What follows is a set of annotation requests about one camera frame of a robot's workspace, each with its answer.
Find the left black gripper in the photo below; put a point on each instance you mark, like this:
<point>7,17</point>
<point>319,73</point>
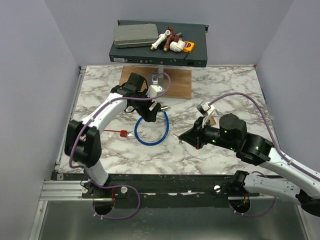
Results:
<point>148,115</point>

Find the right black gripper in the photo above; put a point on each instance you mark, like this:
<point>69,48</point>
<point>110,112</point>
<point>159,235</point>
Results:
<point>194,137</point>

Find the red cable lock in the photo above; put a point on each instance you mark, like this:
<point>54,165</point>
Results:
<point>122,133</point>

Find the silver key bunch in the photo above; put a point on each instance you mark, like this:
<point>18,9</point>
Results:
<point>176,136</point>

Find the brass padlock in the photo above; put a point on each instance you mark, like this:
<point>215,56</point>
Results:
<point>212,121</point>

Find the white elbow pipe fitting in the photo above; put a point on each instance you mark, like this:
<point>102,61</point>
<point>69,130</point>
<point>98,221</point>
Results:
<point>177,46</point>

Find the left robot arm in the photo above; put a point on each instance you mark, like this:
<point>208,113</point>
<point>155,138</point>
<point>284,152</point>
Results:
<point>83,138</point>

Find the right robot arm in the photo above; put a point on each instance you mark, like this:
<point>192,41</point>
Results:
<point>296,183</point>

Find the wooden board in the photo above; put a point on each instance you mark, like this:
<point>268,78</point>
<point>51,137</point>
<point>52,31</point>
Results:
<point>181,80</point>

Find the dark teal rack device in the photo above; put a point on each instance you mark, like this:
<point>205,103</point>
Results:
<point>194,33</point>

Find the yellow tape measure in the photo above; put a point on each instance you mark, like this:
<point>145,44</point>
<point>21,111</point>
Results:
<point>189,46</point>

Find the white straight pipe fitting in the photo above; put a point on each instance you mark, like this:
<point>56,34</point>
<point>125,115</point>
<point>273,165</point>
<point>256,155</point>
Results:
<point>162,37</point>

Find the brown pipe fitting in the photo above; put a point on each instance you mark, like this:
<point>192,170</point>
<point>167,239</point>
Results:
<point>172,37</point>

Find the grey plastic case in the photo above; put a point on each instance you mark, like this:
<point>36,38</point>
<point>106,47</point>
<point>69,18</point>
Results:
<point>136,35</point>

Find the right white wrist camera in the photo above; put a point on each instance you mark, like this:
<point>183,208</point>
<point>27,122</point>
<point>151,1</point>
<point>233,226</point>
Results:
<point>206,109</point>

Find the metal stand post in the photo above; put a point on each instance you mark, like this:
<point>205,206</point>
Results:
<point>156,77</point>

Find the black mounting rail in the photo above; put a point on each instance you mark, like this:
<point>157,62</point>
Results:
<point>153,191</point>

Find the aluminium frame profile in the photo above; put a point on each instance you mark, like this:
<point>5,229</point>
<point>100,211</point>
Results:
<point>50,190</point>

